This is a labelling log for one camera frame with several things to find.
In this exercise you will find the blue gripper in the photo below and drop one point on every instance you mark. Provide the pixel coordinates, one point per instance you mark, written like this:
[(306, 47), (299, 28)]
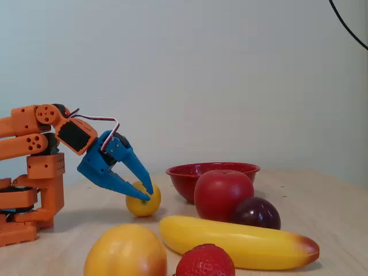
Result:
[(96, 164)]

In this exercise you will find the yellow lemon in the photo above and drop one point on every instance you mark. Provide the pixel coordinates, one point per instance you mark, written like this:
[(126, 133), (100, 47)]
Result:
[(143, 208)]

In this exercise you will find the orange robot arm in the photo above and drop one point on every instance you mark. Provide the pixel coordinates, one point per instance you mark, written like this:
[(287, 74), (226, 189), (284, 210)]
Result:
[(28, 120)]

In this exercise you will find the red speckled bowl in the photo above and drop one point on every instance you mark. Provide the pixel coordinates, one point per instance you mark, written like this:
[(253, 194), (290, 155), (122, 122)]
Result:
[(184, 184)]

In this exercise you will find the yellow orange round fruit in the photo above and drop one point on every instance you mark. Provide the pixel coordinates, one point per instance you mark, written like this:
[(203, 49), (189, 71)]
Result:
[(123, 253)]

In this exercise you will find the red apple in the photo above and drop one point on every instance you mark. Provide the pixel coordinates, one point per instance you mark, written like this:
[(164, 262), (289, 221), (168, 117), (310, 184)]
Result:
[(221, 195)]

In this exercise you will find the red strawberry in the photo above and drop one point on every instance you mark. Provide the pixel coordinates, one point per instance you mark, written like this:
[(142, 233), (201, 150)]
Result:
[(204, 261)]

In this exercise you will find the yellow banana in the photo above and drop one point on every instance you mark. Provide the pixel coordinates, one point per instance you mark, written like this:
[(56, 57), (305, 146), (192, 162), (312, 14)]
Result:
[(244, 244)]

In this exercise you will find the dark purple plum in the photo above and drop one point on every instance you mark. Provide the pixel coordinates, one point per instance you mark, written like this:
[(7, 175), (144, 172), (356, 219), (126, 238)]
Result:
[(258, 214)]

